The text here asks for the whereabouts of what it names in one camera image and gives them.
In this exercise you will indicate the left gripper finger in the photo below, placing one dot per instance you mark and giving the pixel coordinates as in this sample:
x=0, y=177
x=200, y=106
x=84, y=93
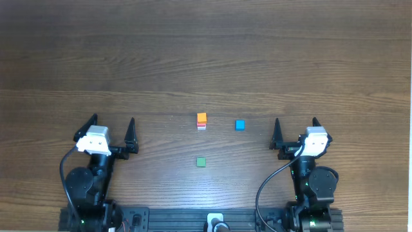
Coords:
x=84, y=129
x=131, y=135

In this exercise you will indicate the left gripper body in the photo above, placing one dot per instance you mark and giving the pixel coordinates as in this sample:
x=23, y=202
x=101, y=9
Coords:
x=124, y=152

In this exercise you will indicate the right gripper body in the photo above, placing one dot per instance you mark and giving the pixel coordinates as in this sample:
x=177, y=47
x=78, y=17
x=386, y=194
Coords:
x=288, y=151

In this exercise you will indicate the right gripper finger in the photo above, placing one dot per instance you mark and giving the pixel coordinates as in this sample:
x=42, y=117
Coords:
x=277, y=135
x=316, y=122

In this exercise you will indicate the blue cube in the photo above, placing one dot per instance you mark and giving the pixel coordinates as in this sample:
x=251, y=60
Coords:
x=240, y=125

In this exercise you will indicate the green cube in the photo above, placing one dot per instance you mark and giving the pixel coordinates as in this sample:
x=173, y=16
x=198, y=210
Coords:
x=201, y=162

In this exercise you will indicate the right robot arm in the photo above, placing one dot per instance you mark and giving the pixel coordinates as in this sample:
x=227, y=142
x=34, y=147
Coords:
x=322, y=185

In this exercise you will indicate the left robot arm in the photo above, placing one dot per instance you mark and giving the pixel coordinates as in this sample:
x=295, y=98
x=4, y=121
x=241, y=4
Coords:
x=78, y=185

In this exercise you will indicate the red cube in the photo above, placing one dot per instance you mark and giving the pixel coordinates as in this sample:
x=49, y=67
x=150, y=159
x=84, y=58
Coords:
x=201, y=124

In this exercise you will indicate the orange cube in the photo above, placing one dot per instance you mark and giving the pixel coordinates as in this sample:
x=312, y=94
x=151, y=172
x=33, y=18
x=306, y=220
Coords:
x=201, y=117

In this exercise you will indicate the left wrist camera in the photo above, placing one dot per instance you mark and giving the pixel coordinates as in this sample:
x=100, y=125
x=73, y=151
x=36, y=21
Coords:
x=95, y=141

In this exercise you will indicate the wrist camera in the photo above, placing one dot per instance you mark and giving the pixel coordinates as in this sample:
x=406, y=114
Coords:
x=95, y=141
x=314, y=141

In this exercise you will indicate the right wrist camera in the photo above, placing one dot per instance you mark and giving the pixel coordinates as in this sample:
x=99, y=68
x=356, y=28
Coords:
x=314, y=141

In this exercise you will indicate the mounting rail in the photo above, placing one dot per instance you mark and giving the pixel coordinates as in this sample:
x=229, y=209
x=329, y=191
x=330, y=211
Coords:
x=180, y=219

